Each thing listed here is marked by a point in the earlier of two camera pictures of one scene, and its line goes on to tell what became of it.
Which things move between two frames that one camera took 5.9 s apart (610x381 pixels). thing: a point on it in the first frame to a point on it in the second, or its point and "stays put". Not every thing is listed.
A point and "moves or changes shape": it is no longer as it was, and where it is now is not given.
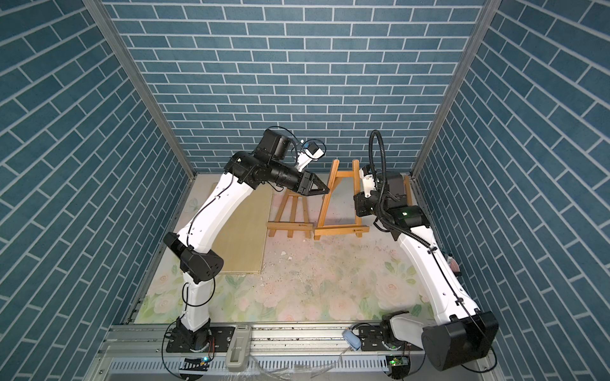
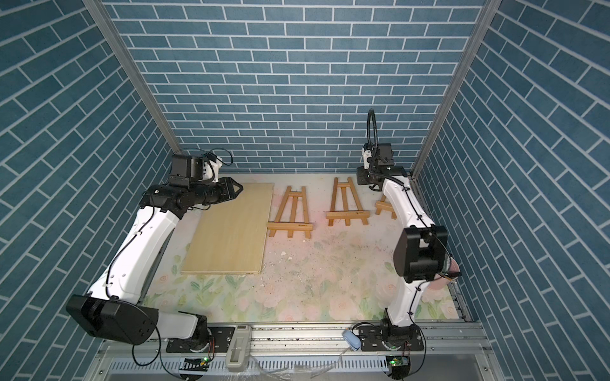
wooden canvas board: x=243 y=243 stays put
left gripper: x=303 y=182 to x=228 y=189
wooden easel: x=291 y=225 stays put
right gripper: x=360 y=200 to x=361 y=172
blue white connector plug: x=352 y=339 stays put
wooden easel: x=328 y=230 moves or changes shape
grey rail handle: x=239 y=351 stays put
